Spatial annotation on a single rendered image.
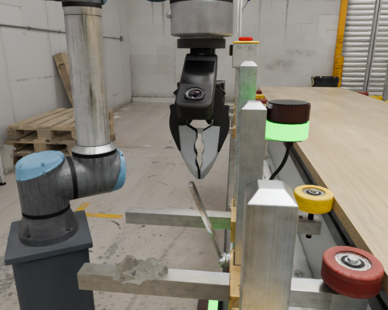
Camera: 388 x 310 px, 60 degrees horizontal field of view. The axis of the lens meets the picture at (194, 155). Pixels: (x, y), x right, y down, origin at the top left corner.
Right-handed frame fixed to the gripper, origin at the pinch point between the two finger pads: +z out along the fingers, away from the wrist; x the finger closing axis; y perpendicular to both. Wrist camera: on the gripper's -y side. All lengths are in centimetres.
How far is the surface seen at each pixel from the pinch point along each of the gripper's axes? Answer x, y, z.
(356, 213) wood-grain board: -28.7, 11.0, 10.9
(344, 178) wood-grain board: -32.3, 30.4, 10.9
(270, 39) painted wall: -83, 768, -48
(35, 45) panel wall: 250, 376, -27
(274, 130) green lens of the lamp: -10.6, -3.9, -8.0
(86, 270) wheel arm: 17.3, -6.1, 15.0
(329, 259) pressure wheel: -19.4, -5.7, 10.3
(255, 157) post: -8.4, -3.3, -3.9
